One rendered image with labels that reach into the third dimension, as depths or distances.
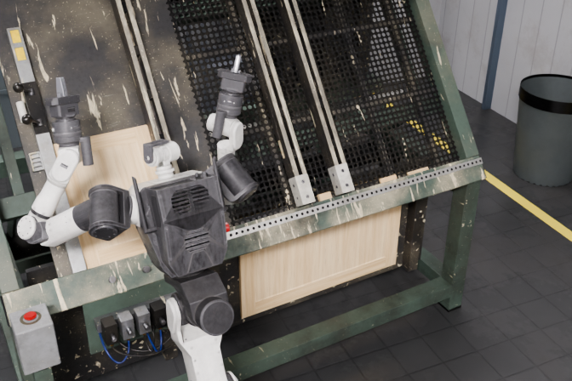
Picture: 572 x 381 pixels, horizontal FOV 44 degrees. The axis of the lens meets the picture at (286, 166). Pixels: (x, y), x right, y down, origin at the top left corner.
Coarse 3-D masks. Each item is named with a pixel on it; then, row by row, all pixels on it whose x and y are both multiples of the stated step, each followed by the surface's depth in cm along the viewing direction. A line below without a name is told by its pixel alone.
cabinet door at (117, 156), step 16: (128, 128) 278; (144, 128) 280; (96, 144) 272; (112, 144) 274; (128, 144) 277; (96, 160) 271; (112, 160) 273; (128, 160) 275; (80, 176) 267; (96, 176) 269; (112, 176) 272; (128, 176) 274; (144, 176) 277; (80, 192) 266; (80, 240) 262; (96, 240) 265; (112, 240) 267; (128, 240) 270; (96, 256) 264; (112, 256) 266; (128, 256) 268
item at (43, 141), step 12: (12, 48) 264; (24, 48) 266; (24, 60) 265; (24, 72) 264; (24, 96) 264; (48, 144) 262; (48, 156) 261; (48, 168) 261; (60, 204) 260; (72, 240) 259; (72, 252) 258; (72, 264) 258; (84, 264) 259
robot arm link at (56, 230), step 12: (24, 216) 227; (60, 216) 222; (24, 228) 226; (36, 228) 225; (48, 228) 224; (60, 228) 221; (72, 228) 220; (36, 240) 224; (48, 240) 225; (60, 240) 224
